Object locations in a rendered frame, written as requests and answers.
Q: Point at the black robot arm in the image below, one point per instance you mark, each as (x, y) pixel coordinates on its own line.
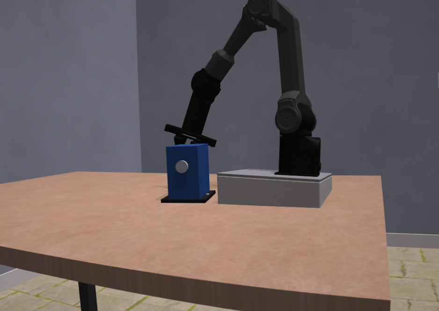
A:
(299, 154)

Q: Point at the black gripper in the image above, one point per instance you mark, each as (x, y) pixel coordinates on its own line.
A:
(192, 126)

